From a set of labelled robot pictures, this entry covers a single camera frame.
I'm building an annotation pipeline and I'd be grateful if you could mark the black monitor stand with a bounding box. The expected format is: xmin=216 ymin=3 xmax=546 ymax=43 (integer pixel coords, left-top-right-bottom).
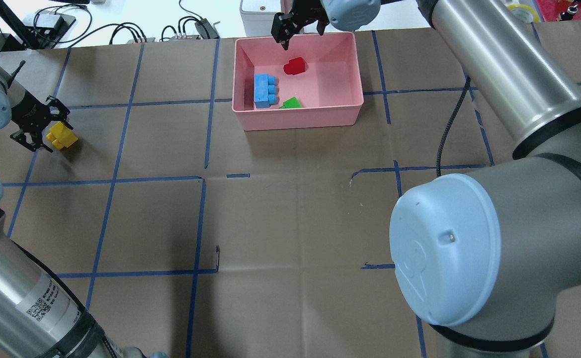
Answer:
xmin=0 ymin=0 xmax=76 ymax=50

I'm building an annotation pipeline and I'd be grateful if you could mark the green toy block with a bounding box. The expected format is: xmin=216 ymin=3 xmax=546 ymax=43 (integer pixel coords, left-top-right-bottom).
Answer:
xmin=279 ymin=96 xmax=304 ymax=109

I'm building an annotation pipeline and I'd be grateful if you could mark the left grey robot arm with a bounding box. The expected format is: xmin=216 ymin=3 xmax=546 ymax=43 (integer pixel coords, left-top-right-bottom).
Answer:
xmin=0 ymin=66 xmax=144 ymax=358

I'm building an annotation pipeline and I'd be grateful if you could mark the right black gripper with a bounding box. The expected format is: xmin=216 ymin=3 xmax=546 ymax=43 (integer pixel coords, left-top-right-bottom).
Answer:
xmin=271 ymin=0 xmax=330 ymax=51

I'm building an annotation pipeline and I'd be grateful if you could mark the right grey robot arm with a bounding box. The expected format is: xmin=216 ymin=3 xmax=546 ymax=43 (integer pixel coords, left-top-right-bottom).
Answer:
xmin=390 ymin=0 xmax=581 ymax=358

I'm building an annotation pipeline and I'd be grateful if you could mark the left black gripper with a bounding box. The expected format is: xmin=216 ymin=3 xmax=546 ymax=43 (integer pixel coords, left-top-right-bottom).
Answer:
xmin=10 ymin=91 xmax=71 ymax=153

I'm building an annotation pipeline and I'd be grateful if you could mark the yellow tape roll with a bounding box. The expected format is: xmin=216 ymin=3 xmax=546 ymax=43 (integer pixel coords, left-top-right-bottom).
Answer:
xmin=506 ymin=3 xmax=540 ymax=23

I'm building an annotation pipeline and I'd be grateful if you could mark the yellow toy block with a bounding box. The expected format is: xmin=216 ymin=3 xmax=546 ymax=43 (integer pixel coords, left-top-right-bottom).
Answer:
xmin=46 ymin=122 xmax=79 ymax=150

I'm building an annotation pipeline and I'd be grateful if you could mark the white square device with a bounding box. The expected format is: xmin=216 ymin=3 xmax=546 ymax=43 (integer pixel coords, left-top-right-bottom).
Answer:
xmin=240 ymin=0 xmax=283 ymax=37

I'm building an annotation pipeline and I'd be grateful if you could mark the blue toy block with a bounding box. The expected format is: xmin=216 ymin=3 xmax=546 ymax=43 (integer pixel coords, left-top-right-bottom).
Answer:
xmin=253 ymin=73 xmax=277 ymax=109

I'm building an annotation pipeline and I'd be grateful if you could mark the red toy block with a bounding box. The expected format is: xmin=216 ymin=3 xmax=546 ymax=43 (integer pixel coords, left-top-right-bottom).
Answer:
xmin=283 ymin=57 xmax=308 ymax=76

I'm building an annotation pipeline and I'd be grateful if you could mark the pink plastic box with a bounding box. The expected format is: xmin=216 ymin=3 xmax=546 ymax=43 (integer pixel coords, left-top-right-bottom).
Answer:
xmin=232 ymin=32 xmax=364 ymax=131

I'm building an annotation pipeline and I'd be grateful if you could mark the black cable hub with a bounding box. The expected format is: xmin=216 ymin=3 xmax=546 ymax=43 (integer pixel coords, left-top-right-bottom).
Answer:
xmin=195 ymin=18 xmax=220 ymax=39

